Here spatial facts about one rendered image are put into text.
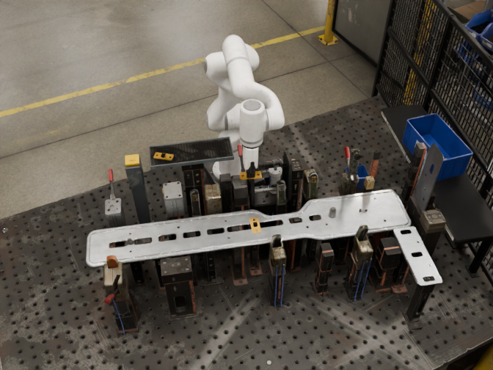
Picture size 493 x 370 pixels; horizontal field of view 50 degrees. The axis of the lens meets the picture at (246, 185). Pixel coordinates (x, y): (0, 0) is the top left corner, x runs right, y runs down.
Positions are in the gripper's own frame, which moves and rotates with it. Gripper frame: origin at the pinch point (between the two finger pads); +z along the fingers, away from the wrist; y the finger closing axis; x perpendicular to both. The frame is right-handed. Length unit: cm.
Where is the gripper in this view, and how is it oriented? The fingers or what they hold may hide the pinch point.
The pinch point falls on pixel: (250, 170)
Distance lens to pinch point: 203.7
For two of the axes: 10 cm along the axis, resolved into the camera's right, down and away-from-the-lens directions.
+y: 1.0, 7.2, -6.8
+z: -0.1, 6.9, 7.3
